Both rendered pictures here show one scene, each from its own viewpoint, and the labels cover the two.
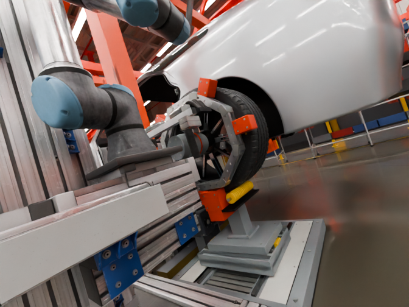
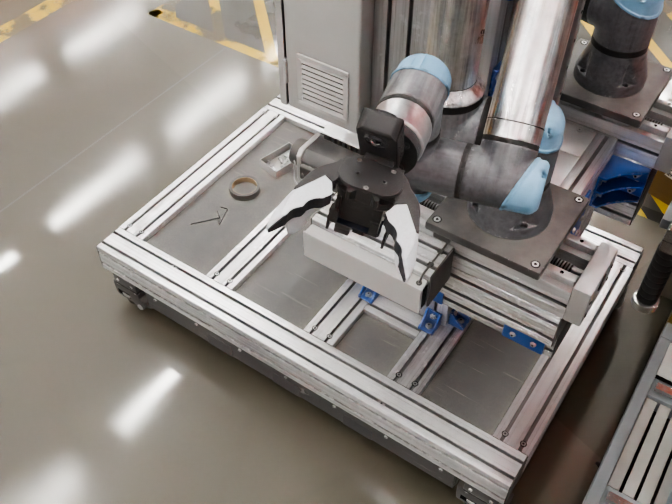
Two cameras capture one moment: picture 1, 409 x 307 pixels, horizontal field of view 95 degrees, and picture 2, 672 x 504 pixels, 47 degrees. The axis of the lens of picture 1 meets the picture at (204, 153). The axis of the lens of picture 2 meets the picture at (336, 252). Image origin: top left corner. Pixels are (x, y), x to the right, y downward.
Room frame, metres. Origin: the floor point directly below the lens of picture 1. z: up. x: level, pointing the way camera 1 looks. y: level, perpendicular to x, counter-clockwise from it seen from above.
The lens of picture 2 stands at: (0.19, -0.76, 1.81)
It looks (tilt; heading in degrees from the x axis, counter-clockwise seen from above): 48 degrees down; 85
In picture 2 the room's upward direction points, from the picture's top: straight up
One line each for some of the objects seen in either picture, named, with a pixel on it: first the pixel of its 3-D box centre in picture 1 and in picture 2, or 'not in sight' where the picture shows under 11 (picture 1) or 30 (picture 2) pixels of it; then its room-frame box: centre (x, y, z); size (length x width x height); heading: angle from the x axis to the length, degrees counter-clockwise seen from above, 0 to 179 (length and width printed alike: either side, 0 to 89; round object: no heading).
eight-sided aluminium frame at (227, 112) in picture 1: (196, 144); not in sight; (1.09, 0.02, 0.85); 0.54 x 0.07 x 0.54; 52
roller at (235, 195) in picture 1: (240, 190); not in sight; (1.10, -0.13, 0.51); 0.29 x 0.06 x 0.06; 142
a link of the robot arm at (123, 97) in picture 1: (117, 109); (521, 137); (0.59, 0.22, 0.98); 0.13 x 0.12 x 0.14; 155
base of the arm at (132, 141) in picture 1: (129, 144); (513, 189); (0.60, 0.22, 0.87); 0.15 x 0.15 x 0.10
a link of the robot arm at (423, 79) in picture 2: not in sight; (414, 99); (0.36, 0.04, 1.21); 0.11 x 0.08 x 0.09; 65
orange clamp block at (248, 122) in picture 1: (244, 124); not in sight; (0.90, -0.23, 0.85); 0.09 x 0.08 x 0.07; 52
